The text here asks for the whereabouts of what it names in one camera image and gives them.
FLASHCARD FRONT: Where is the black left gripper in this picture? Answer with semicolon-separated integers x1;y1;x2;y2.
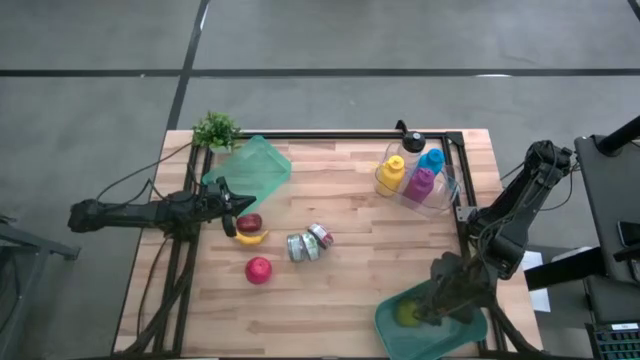
201;177;257;240

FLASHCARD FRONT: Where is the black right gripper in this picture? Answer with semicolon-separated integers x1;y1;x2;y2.
414;251;496;326

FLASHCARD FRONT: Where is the green apple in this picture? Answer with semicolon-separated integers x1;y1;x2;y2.
394;298;424;329

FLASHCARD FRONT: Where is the teal plastic bin with handle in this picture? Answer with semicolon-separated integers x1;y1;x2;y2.
373;277;490;360

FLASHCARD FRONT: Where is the bright red round toy fruit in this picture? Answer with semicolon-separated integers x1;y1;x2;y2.
244;256;274;286

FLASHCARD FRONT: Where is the purple plastic bottle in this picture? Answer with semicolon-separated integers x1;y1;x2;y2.
402;167;436;204

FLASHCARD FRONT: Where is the yellow plastic bottle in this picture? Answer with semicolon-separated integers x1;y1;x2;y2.
375;154;406;198

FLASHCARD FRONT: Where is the blue plastic bottle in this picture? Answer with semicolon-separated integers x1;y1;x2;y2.
417;148;447;176

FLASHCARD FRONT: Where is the clear bottle with black cap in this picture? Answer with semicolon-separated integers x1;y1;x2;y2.
394;119;429;166

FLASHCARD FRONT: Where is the dark red toy apple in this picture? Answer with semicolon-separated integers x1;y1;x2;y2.
235;213;264;234

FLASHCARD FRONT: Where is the yellow toy banana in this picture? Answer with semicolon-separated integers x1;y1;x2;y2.
230;219;270;247

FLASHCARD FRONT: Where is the translucent light green bin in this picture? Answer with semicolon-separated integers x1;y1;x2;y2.
202;134;294;217

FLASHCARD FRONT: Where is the small green potted plant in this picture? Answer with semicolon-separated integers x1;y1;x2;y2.
192;110;242;154

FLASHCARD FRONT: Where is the tin can with green label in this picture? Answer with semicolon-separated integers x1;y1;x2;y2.
301;231;322;262

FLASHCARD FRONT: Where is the tin can with red label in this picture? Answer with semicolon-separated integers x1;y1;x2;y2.
308;222;335;250

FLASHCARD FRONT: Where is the white paper sheet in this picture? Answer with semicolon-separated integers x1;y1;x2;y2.
517;248;552;314

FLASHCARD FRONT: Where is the clear plastic bin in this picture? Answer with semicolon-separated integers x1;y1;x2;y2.
372;137;464;217

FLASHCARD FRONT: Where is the black stand leg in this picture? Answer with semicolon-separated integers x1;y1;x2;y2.
523;247;609;292

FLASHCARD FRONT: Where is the backlit keyboard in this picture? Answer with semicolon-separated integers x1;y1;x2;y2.
584;322;640;360

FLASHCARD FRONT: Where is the grey metal stand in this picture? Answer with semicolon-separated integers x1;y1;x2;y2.
0;214;81;360

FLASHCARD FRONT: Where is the black smartphone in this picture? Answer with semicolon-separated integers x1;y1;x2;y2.
617;219;640;249

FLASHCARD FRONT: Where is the black cable bundle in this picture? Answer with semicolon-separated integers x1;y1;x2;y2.
487;297;544;359
119;234;197;357

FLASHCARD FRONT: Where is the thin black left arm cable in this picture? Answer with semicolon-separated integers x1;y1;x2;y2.
94;142;196;206

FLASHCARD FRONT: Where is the black camera stand pole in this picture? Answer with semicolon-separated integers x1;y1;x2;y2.
596;114;640;156

